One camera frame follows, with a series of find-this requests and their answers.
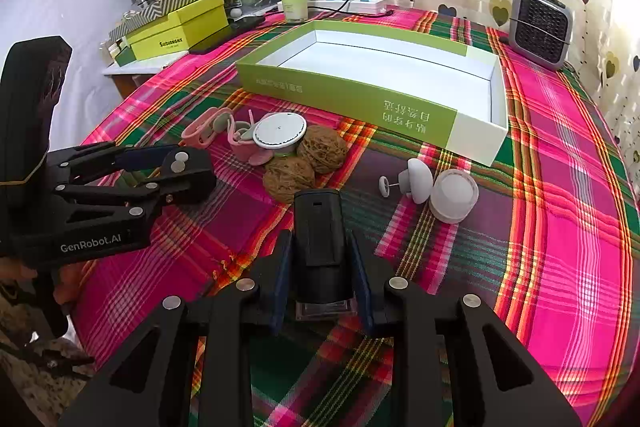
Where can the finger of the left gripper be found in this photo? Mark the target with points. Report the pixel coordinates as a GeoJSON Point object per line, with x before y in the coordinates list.
{"type": "Point", "coordinates": [186, 177]}
{"type": "Point", "coordinates": [88, 163]}

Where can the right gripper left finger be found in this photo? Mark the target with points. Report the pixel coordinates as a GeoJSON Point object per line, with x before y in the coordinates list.
{"type": "Point", "coordinates": [148, 380]}

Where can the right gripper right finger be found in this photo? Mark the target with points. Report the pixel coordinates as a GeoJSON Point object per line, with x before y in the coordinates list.
{"type": "Point", "coordinates": [453, 358]}

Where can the pink clip holder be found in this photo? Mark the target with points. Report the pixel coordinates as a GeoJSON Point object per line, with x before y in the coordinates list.
{"type": "Point", "coordinates": [205, 129]}
{"type": "Point", "coordinates": [240, 135]}

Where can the round white disc device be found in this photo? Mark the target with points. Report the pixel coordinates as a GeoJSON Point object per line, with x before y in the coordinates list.
{"type": "Point", "coordinates": [280, 132]}

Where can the brown walnut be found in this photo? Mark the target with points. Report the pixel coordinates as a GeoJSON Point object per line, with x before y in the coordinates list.
{"type": "Point", "coordinates": [323, 148]}
{"type": "Point", "coordinates": [285, 176]}

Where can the white side table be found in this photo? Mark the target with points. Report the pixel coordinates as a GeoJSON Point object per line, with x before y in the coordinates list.
{"type": "Point", "coordinates": [130, 77]}

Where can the plaid tablecloth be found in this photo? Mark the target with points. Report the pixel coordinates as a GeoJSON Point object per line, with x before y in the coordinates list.
{"type": "Point", "coordinates": [552, 243]}

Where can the yellow-green shoe box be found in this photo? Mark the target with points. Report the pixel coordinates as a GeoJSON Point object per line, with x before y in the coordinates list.
{"type": "Point", "coordinates": [179, 30]}

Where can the chevron patterned box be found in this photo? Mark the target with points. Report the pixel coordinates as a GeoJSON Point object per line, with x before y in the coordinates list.
{"type": "Point", "coordinates": [154, 11]}

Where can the white round cap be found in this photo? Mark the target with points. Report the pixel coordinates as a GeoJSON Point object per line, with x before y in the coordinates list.
{"type": "Point", "coordinates": [454, 195]}

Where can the white mushroom-shaped hook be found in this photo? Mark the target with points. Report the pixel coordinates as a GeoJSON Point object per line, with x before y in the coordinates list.
{"type": "Point", "coordinates": [416, 182]}

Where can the white blue power strip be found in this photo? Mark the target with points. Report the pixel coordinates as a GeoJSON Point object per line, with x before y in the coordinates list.
{"type": "Point", "coordinates": [361, 7]}

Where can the green and white tray box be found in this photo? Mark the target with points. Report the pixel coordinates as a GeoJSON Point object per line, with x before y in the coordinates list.
{"type": "Point", "coordinates": [428, 88]}

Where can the grey mini heater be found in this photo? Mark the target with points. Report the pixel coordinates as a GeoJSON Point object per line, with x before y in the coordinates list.
{"type": "Point", "coordinates": [540, 30]}

